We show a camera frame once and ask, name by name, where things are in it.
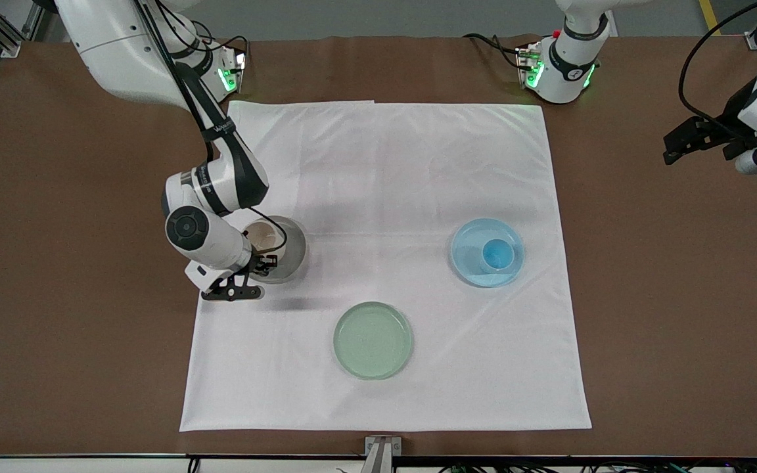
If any black right base cable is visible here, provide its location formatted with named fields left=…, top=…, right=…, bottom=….
left=191, top=20, right=251, bottom=74

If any pale green round plate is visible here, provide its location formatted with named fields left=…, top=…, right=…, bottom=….
left=333, top=302, right=414, bottom=380

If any black base cable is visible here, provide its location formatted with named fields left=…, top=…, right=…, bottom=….
left=191, top=20, right=251, bottom=74
left=463, top=33, right=528, bottom=70

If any white mug with black handle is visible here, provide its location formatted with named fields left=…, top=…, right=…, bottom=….
left=243, top=221, right=288, bottom=265

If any white square cloth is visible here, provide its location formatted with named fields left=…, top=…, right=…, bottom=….
left=179, top=100, right=593, bottom=432

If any black left base cable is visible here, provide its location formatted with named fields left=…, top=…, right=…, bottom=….
left=463, top=33, right=528, bottom=70

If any light blue round plate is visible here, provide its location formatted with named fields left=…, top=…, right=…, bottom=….
left=451, top=218, right=526, bottom=288

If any metal table edge bracket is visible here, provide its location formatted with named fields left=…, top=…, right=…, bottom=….
left=364, top=436, right=403, bottom=473

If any light blue plastic cup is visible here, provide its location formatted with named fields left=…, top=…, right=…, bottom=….
left=480, top=238, right=516, bottom=274

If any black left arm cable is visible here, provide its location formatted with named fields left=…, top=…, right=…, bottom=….
left=678, top=0, right=757, bottom=132

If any gray round plate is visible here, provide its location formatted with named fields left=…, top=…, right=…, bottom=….
left=244, top=215, right=309, bottom=284

